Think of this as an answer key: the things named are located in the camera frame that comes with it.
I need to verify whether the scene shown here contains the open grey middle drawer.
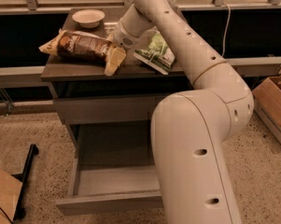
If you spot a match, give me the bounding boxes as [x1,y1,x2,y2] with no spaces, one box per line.
[56,120,162,216]

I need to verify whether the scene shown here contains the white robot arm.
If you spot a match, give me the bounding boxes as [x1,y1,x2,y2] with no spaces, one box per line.
[111,0,254,224]

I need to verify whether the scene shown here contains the black stand leg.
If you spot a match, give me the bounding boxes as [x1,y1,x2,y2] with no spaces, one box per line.
[13,144,39,220]

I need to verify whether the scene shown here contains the green chip bag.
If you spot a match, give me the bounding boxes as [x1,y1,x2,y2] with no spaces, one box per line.
[133,31,176,75]

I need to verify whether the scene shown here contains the white cable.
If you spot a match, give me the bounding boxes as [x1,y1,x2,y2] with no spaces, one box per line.
[221,3,232,58]

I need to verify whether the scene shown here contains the cardboard box right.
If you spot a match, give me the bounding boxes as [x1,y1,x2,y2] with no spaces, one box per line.
[252,76,281,144]

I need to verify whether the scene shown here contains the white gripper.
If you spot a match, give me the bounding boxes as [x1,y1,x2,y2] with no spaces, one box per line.
[105,21,140,77]

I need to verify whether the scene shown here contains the brown chip bag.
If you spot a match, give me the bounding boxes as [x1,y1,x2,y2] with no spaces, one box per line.
[39,30,114,63]

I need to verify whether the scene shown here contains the closed grey top drawer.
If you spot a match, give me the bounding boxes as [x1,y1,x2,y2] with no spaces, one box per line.
[53,94,165,124]

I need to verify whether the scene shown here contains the grey drawer cabinet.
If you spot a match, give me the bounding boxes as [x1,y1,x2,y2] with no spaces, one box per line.
[40,6,216,147]

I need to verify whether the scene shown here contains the black cable lower left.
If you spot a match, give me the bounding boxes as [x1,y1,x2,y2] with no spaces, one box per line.
[0,199,14,224]

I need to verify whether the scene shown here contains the white paper bowl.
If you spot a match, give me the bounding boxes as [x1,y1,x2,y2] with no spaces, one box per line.
[72,9,105,29]

